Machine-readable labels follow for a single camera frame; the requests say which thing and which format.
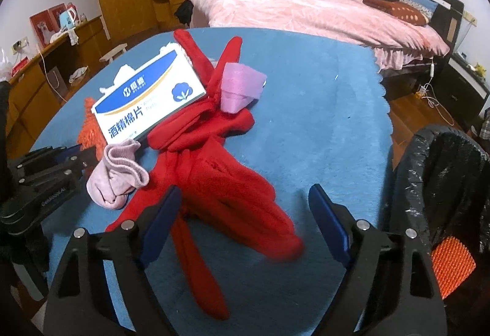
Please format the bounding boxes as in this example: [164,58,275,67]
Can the pale pink sock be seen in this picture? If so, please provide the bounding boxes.
[86,140,150,211]

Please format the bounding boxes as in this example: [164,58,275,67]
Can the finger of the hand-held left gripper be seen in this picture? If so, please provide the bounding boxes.
[17,151,98,191]
[8,144,84,173]

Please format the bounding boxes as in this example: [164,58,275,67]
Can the black cloth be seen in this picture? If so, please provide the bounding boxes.
[175,0,194,25]

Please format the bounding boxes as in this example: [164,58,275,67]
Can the red box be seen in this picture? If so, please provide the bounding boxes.
[11,58,29,77]

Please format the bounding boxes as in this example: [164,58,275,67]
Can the white crumpled cloth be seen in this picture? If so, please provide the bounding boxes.
[100,65,135,95]

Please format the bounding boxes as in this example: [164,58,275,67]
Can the orange bristled pad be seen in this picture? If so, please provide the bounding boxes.
[431,237,477,300]

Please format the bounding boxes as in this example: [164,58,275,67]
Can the orange fuzzy cloth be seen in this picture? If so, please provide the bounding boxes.
[77,97,106,161]

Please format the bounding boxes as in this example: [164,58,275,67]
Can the bed with pink cover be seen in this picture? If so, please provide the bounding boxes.
[187,0,450,73]

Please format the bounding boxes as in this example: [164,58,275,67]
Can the dark wooden headboard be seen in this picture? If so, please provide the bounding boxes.
[331,0,466,54]

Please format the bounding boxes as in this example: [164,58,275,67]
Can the black nightstand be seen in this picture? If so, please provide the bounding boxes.
[434,53,490,130]

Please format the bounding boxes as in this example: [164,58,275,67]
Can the red picture frames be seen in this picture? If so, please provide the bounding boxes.
[30,3,67,44]

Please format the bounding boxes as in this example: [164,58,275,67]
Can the light blue kettle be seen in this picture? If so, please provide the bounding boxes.
[58,9,77,31]

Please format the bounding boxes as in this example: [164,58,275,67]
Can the white rag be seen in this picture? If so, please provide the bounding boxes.
[69,67,89,84]

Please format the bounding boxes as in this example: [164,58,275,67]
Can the red fleece glove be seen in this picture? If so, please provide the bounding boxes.
[145,30,255,153]
[104,137,305,321]

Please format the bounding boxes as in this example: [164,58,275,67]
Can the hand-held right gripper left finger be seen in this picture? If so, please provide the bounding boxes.
[44,185,182,336]

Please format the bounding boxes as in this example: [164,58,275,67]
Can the long wooden desk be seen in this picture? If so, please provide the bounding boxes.
[0,15,110,157]

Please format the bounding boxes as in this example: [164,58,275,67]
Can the bin with black bag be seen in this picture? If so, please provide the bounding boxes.
[386,124,490,336]

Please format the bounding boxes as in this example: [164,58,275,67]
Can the small wooden stool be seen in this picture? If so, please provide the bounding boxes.
[100,42,129,65]

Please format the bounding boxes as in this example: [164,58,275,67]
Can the white power cable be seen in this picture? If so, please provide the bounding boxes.
[417,57,456,126]

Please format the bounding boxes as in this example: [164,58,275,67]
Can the red-brown dotted pillow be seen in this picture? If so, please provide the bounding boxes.
[363,0,430,27]

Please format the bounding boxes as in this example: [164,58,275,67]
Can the blue pillow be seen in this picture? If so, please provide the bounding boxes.
[400,0,439,15]

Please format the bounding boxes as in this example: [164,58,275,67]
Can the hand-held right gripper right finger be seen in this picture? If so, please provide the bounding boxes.
[308,183,448,336]

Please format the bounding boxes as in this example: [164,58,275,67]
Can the white and blue cardboard box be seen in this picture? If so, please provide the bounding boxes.
[93,47,207,141]

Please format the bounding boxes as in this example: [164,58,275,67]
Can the lilac folded sock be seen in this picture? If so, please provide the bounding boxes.
[220,62,267,115]

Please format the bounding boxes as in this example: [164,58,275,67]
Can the brown paper bag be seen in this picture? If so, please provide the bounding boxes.
[46,66,64,99]

